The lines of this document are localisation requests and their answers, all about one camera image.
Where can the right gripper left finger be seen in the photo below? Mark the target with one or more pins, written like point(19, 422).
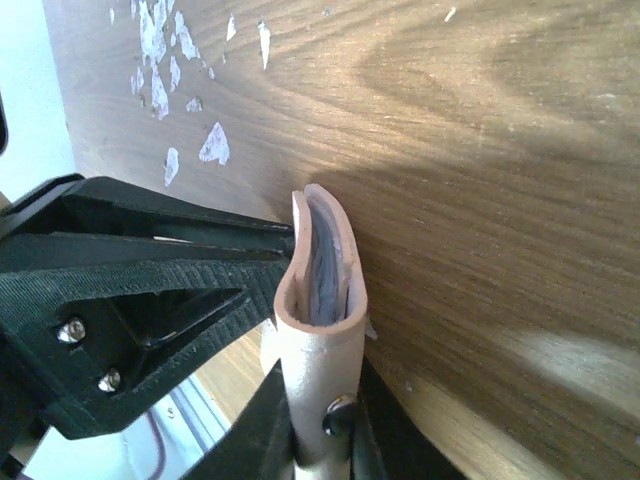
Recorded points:
point(112, 294)

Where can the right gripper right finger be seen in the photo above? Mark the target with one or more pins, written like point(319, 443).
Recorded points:
point(356, 431)

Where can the beige leather card holder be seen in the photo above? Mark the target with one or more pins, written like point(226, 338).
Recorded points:
point(320, 305)

